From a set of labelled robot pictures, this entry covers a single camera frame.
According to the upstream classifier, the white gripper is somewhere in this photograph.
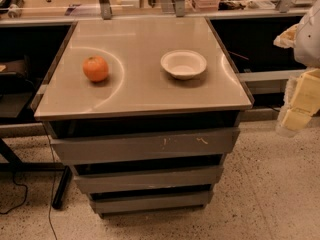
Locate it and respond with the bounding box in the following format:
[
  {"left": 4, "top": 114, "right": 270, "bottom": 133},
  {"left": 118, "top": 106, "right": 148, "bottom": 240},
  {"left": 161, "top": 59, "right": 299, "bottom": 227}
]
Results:
[{"left": 273, "top": 24, "right": 320, "bottom": 131}]

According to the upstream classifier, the grey top drawer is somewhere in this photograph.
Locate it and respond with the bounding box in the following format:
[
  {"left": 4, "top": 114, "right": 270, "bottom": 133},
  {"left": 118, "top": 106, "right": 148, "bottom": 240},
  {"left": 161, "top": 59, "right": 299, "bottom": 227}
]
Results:
[{"left": 51, "top": 127, "right": 240, "bottom": 165}]

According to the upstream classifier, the grey drawer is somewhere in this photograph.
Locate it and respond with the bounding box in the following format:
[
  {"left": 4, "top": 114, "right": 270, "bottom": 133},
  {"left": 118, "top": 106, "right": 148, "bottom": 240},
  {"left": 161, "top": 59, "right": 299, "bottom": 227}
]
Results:
[
  {"left": 51, "top": 127, "right": 240, "bottom": 165},
  {"left": 90, "top": 190, "right": 213, "bottom": 214},
  {"left": 74, "top": 166, "right": 223, "bottom": 194}
]

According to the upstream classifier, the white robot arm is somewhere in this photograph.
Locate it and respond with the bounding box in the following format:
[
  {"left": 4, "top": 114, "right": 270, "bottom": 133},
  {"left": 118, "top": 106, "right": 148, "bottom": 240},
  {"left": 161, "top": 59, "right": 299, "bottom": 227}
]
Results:
[{"left": 273, "top": 0, "right": 320, "bottom": 137}]

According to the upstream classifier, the grey drawer cabinet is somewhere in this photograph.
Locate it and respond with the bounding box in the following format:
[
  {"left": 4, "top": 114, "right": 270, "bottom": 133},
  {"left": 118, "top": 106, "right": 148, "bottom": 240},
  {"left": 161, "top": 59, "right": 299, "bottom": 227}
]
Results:
[{"left": 33, "top": 18, "right": 252, "bottom": 202}]

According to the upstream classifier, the grey bottom drawer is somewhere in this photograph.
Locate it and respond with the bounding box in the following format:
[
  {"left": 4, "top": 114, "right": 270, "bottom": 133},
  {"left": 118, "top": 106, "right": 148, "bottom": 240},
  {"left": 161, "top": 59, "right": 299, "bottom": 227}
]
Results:
[{"left": 90, "top": 190, "right": 213, "bottom": 214}]

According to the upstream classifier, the grey middle drawer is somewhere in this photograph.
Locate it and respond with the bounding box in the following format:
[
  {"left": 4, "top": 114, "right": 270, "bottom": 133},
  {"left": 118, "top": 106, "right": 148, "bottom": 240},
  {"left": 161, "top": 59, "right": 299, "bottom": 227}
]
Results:
[{"left": 74, "top": 166, "right": 223, "bottom": 194}]

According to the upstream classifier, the white paper bowl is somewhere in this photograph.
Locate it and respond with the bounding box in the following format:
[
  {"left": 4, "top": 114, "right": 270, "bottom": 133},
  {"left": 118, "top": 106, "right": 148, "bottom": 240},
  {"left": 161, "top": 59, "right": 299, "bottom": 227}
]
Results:
[{"left": 160, "top": 50, "right": 207, "bottom": 80}]

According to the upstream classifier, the orange fruit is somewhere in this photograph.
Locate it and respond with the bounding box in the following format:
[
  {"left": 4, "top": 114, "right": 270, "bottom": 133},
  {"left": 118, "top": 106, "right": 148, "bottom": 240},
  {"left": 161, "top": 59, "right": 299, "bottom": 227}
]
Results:
[{"left": 82, "top": 55, "right": 109, "bottom": 82}]

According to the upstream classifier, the black tool on bench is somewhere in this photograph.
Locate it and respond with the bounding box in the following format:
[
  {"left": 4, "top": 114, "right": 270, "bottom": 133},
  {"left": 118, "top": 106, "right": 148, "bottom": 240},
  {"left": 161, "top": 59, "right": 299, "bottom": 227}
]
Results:
[{"left": 0, "top": 0, "right": 24, "bottom": 18}]

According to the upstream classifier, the black table leg frame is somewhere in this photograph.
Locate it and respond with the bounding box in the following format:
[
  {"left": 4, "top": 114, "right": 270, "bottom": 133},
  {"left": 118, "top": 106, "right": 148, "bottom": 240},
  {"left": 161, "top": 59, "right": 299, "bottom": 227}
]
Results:
[{"left": 0, "top": 139, "right": 72, "bottom": 210}]

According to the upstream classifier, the black floor cable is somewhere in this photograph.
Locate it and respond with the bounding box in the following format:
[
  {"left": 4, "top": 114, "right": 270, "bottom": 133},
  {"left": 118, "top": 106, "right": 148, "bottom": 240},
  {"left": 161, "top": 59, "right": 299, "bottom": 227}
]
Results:
[{"left": 0, "top": 123, "right": 59, "bottom": 240}]

